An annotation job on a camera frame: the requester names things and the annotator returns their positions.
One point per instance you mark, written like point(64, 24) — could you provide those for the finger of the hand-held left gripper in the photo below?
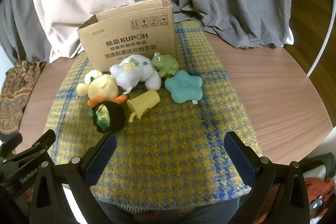
point(39, 144)
point(10, 141)

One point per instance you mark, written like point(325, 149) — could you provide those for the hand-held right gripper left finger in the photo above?
point(103, 159)

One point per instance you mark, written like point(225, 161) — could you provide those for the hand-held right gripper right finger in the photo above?
point(240, 161)

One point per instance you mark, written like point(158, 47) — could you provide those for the white plush toy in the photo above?
point(136, 74)

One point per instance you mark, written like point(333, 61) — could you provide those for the green frog toy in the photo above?
point(165, 62)

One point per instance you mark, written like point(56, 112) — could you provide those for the brown cardboard box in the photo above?
point(118, 37)

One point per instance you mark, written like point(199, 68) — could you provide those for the black round toy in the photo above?
point(115, 116)

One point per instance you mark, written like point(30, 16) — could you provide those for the brown patterned cushion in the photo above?
point(15, 95)

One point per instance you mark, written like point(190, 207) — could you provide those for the yellow toy cup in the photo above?
point(144, 103)

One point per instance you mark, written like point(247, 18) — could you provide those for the yellow blue plaid mat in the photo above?
point(170, 140)

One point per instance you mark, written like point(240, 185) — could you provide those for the yellow duck plush toy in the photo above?
point(103, 87)

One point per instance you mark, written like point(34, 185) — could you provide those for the person's dark trousers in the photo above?
point(162, 216)

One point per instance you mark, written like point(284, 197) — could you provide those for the orange cloth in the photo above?
point(319, 190)

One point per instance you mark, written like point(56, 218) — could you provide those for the teal star plush toy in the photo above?
point(183, 87)

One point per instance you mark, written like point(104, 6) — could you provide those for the white cloth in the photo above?
point(288, 37)

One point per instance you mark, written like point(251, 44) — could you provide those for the white round tube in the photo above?
point(325, 39)

